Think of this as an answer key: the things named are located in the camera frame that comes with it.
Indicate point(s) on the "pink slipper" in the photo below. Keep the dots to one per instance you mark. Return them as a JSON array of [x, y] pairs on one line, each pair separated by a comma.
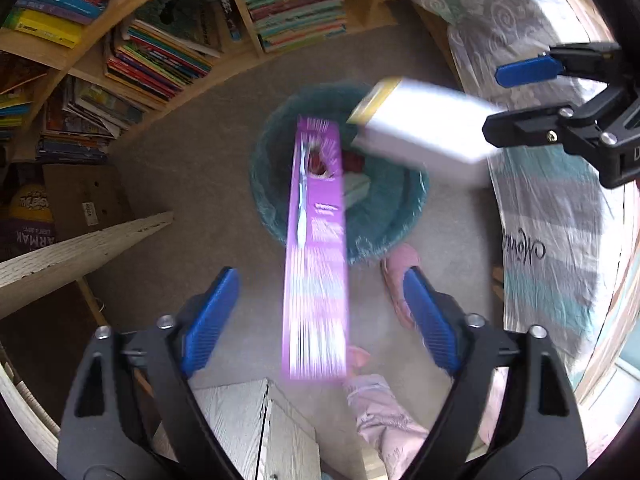
[[397, 260]]

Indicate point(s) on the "teal trash bin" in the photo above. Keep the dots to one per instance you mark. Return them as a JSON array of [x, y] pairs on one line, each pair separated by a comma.
[[385, 210]]

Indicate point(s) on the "stack of thin colourful books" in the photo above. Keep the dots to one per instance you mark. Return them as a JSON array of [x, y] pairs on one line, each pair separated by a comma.
[[160, 60]]

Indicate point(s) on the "messy pile of magazines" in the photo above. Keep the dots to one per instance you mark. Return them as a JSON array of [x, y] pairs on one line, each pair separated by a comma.
[[85, 120]]

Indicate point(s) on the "brown cardboard box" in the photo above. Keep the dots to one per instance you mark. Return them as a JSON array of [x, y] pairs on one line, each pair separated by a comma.
[[85, 195]]

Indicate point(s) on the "stack of teal pink books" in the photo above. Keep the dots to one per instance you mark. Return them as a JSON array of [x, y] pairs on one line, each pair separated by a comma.
[[295, 10]]

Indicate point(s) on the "white box with gold end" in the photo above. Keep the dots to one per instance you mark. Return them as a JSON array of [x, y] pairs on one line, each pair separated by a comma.
[[425, 125]]

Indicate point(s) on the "person's pink trouser leg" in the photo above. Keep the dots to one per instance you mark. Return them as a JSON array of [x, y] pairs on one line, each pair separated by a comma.
[[385, 420]]

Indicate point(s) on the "grey teal printed blanket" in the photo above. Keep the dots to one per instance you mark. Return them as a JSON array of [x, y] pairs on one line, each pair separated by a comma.
[[540, 220]]

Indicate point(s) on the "yellow and purple bag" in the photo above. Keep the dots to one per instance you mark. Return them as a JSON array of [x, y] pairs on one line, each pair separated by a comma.
[[27, 205]]

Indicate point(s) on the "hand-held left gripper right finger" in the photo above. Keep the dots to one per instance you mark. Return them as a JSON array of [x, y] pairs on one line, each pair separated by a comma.
[[430, 325]]

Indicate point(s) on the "dark blue upright book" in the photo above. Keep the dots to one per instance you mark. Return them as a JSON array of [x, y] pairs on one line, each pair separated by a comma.
[[227, 5]]

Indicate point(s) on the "stack of yellow blue books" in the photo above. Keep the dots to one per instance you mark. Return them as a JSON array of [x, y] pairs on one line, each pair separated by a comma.
[[55, 5]]

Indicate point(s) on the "wooden bookshelf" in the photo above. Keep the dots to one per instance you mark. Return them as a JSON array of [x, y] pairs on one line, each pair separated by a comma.
[[90, 65]]

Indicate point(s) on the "purple toothbrush package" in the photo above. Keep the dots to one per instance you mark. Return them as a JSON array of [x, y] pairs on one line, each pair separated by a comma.
[[315, 285]]

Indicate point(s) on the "red drink can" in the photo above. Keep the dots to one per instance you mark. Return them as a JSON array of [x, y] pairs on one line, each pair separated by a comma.
[[352, 161]]

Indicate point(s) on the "white woodgrain board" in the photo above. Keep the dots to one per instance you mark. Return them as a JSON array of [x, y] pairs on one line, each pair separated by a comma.
[[75, 255], [235, 420]]

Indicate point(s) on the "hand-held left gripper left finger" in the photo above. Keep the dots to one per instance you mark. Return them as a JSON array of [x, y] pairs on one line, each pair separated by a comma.
[[210, 320]]

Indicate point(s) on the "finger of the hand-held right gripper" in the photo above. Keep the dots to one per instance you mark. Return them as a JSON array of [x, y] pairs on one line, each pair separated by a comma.
[[525, 69], [520, 127]]

